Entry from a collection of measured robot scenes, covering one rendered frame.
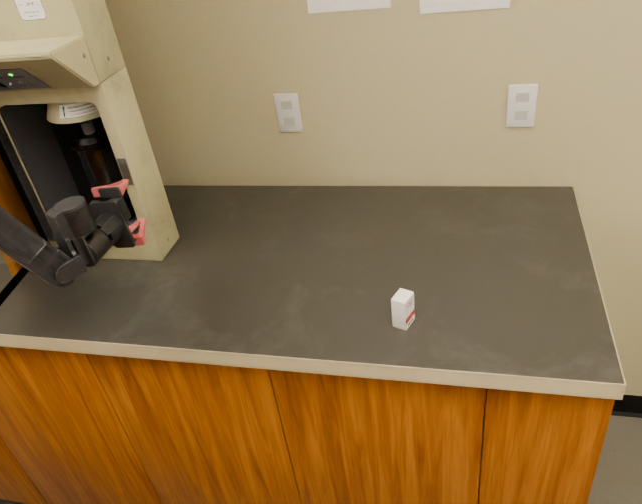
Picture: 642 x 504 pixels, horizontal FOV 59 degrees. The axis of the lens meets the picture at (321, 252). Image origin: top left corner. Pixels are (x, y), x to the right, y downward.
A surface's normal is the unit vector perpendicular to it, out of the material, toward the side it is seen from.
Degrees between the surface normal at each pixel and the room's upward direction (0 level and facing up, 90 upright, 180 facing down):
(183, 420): 90
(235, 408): 90
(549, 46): 90
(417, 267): 0
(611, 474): 0
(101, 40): 90
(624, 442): 0
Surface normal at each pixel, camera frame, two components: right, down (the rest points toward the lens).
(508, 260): -0.12, -0.81
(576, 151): -0.22, 0.59
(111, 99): 0.97, 0.04
